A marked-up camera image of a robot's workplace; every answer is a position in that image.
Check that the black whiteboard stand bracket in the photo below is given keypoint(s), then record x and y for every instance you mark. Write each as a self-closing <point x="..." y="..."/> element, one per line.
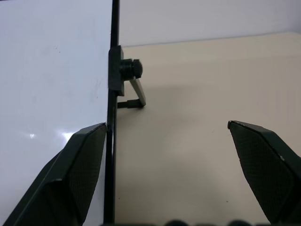
<point x="128" y="75"/>

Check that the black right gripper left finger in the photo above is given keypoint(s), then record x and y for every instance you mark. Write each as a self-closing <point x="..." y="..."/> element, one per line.
<point x="70" y="174"/>

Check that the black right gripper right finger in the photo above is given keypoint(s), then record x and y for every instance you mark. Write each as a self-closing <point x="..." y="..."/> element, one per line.
<point x="263" y="169"/>

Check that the white whiteboard with black frame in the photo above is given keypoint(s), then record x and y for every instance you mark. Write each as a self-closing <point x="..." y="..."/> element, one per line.
<point x="51" y="70"/>

